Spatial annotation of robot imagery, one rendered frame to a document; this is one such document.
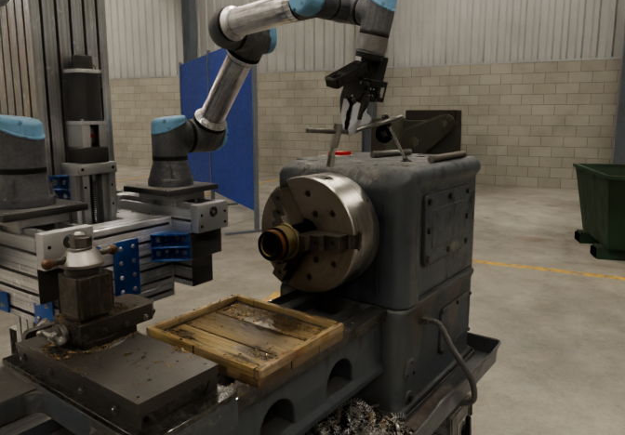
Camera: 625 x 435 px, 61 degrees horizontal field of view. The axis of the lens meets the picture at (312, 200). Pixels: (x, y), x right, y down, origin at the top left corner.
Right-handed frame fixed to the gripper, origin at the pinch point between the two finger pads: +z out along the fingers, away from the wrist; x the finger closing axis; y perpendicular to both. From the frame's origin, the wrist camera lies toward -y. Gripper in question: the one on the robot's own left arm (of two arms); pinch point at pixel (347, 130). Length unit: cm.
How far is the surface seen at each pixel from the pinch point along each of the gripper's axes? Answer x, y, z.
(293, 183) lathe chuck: 5.7, -9.6, 16.5
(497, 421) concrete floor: -13, 121, 129
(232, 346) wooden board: -16, -35, 47
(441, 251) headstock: -12, 38, 33
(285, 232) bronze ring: -5.7, -18.3, 25.1
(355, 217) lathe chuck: -12.7, -2.8, 19.3
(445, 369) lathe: -21, 47, 74
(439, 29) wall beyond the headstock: 640, 809, -79
